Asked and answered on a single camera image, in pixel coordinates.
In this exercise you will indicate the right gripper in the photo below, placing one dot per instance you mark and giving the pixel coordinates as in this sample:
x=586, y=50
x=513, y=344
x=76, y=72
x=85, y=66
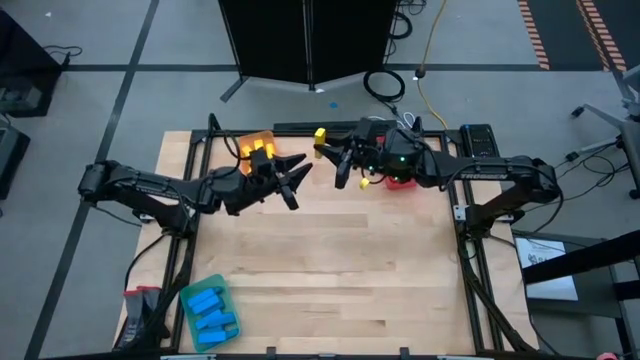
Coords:
x=385, y=150

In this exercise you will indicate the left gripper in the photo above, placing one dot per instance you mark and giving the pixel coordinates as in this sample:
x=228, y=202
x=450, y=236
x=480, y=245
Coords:
x=245, y=187

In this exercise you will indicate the yellow wooden block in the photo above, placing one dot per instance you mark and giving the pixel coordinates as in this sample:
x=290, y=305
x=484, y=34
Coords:
x=270, y=149
x=320, y=136
x=246, y=151
x=258, y=145

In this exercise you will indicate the blue wooden block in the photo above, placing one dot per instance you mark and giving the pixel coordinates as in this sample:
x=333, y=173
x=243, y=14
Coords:
x=209, y=305
x=204, y=296
x=218, y=336
x=216, y=320

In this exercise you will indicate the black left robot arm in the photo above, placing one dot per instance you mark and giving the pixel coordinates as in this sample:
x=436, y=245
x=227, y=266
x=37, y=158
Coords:
x=150, y=187

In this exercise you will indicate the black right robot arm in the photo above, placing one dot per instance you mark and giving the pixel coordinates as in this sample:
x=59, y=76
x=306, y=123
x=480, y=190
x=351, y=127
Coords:
x=500, y=175

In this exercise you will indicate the yellow tape tag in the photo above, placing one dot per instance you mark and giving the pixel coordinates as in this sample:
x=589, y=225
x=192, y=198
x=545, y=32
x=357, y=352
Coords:
x=364, y=183

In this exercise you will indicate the orange translucent bin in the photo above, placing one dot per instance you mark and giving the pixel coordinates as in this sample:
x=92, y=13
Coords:
x=245, y=137

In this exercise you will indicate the red plastic bin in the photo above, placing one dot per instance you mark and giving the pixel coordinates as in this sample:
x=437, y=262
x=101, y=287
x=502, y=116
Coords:
x=400, y=185

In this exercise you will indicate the black room divider panel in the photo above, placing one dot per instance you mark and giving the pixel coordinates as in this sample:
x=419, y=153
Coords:
x=267, y=40
x=352, y=40

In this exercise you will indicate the teal translucent bin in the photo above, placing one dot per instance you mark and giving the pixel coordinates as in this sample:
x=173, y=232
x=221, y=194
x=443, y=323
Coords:
x=207, y=284

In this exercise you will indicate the black control box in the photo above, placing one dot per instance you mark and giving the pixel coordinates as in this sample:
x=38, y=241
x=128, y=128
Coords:
x=479, y=140

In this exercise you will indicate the white paper sheet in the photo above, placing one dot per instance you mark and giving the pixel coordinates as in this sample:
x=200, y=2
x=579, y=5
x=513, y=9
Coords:
x=555, y=292

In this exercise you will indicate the black stand beam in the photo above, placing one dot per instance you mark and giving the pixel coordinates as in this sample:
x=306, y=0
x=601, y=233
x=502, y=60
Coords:
x=590, y=257

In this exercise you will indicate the dark equipment case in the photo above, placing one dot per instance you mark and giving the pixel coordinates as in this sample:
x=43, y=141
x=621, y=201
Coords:
x=12, y=160

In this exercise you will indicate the black cabinet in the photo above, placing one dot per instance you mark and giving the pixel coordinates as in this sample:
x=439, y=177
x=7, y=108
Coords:
x=25, y=65

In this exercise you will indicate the grey office chair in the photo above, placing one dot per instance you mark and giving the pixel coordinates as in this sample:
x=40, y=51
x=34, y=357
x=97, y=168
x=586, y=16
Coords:
x=631, y=145

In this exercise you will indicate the red round object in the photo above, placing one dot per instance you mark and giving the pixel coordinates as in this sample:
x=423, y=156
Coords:
x=607, y=356

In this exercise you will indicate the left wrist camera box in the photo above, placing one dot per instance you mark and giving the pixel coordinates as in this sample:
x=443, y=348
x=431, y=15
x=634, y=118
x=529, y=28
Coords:
x=260, y=160

